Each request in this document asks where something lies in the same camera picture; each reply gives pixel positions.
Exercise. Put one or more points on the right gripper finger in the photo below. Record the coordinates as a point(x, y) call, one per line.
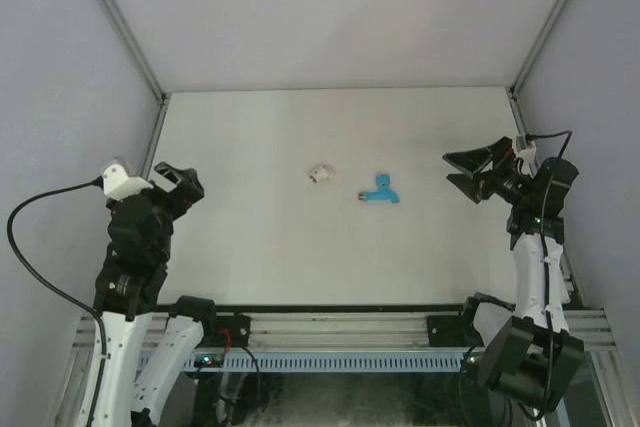
point(477, 188)
point(499, 156)

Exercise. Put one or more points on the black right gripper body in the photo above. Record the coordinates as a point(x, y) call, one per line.
point(509, 184)

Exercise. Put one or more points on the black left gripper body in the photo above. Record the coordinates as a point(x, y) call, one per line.
point(180, 199)

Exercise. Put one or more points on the blue water faucet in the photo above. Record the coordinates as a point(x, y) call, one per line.
point(383, 191)

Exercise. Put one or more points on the white pipe elbow fitting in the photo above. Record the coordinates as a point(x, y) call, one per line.
point(321, 173)

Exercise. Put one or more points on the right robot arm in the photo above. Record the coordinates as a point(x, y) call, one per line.
point(527, 353)

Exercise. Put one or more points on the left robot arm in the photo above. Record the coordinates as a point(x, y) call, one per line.
point(119, 391)

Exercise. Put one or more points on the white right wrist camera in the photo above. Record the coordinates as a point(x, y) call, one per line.
point(525, 147)

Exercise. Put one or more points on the aluminium front rail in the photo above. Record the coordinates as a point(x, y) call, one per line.
point(353, 331)

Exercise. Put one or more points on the blue slotted cable duct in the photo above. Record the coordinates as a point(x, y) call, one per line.
point(310, 362)

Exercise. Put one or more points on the left aluminium frame post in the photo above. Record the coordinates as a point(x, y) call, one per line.
point(128, 40)

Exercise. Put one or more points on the aluminium frame post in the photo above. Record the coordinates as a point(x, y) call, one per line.
point(538, 45)
point(128, 40)

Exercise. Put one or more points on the right aluminium frame post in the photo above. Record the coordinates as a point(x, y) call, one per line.
point(538, 45)

